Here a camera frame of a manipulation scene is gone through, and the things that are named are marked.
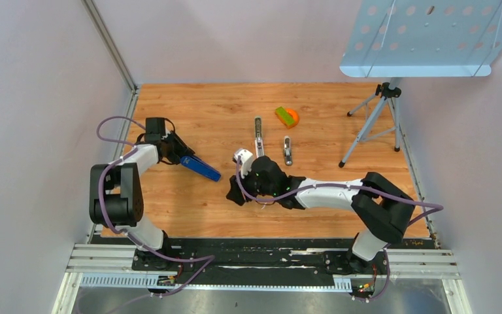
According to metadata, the grey tripod stand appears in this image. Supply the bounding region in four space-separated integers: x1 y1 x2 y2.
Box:
339 77 402 168

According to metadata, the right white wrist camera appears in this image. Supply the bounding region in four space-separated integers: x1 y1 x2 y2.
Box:
232 148 254 179

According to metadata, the beige grey stapler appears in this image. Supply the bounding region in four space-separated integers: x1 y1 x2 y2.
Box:
254 116 265 158

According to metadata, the white slotted cable duct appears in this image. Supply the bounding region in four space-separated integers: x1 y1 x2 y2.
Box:
79 273 352 292

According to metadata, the small silver stapler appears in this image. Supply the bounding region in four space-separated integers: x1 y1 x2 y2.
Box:
283 135 293 166

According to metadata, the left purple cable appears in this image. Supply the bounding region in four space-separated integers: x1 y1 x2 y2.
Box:
95 116 216 298

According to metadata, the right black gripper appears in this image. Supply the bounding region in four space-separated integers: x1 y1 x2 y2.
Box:
226 162 277 207

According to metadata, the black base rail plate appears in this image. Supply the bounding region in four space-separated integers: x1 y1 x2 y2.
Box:
68 237 448 291

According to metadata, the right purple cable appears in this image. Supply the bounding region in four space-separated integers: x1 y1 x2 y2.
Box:
235 158 444 302

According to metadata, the light blue perforated tray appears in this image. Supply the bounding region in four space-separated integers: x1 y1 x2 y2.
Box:
340 0 502 78

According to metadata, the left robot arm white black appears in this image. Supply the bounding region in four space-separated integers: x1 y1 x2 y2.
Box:
88 117 202 270

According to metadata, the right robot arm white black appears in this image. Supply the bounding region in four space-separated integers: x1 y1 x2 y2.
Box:
226 150 415 273

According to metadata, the purple cable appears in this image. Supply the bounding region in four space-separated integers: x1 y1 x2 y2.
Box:
95 116 216 298
235 158 444 302

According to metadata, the green orange tape dispenser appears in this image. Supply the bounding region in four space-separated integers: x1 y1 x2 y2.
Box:
275 107 300 129

